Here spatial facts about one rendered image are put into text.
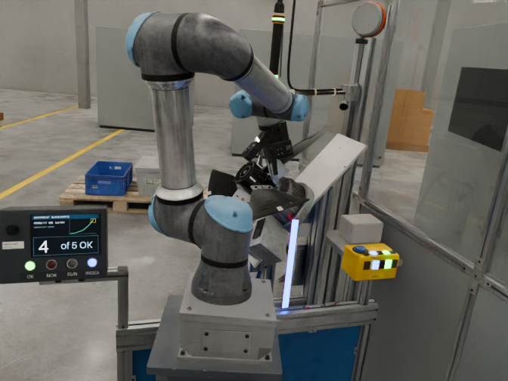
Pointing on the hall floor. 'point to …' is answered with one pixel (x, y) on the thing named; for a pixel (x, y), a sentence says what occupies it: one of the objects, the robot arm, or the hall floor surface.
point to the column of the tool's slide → (340, 207)
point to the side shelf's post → (351, 289)
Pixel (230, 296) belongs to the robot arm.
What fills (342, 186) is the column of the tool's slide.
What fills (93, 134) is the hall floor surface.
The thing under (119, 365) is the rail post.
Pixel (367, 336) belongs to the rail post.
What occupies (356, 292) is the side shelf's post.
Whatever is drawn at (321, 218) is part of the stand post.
